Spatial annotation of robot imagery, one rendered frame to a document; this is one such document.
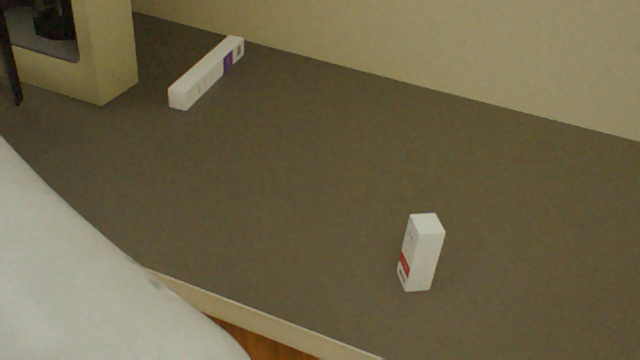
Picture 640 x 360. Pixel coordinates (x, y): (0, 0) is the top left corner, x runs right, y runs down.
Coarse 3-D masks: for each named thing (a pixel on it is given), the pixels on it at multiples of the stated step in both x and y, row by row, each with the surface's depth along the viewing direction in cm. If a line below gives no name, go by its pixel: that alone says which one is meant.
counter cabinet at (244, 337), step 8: (216, 320) 82; (224, 328) 82; (232, 328) 81; (240, 328) 80; (232, 336) 82; (240, 336) 81; (248, 336) 81; (256, 336) 80; (240, 344) 82; (248, 344) 82; (256, 344) 81; (264, 344) 80; (272, 344) 80; (280, 344) 79; (248, 352) 83; (256, 352) 82; (264, 352) 81; (272, 352) 81; (280, 352) 80; (288, 352) 79; (296, 352) 79; (304, 352) 78
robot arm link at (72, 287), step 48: (0, 144) 36; (0, 192) 31; (48, 192) 33; (0, 240) 28; (48, 240) 28; (96, 240) 30; (0, 288) 26; (48, 288) 26; (96, 288) 26; (144, 288) 27; (0, 336) 24; (48, 336) 24; (96, 336) 24; (144, 336) 24; (192, 336) 25
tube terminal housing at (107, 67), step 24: (72, 0) 97; (96, 0) 98; (120, 0) 103; (96, 24) 99; (120, 24) 105; (96, 48) 101; (120, 48) 107; (24, 72) 110; (48, 72) 107; (72, 72) 105; (96, 72) 103; (120, 72) 109; (72, 96) 108; (96, 96) 106
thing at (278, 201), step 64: (192, 64) 124; (256, 64) 126; (320, 64) 129; (0, 128) 99; (64, 128) 100; (128, 128) 102; (192, 128) 104; (256, 128) 106; (320, 128) 108; (384, 128) 110; (448, 128) 112; (512, 128) 114; (576, 128) 117; (64, 192) 87; (128, 192) 88; (192, 192) 90; (256, 192) 91; (320, 192) 93; (384, 192) 94; (448, 192) 96; (512, 192) 97; (576, 192) 99; (192, 256) 79; (256, 256) 80; (320, 256) 81; (384, 256) 82; (448, 256) 84; (512, 256) 85; (576, 256) 86; (256, 320) 73; (320, 320) 72; (384, 320) 73; (448, 320) 74; (512, 320) 75; (576, 320) 76
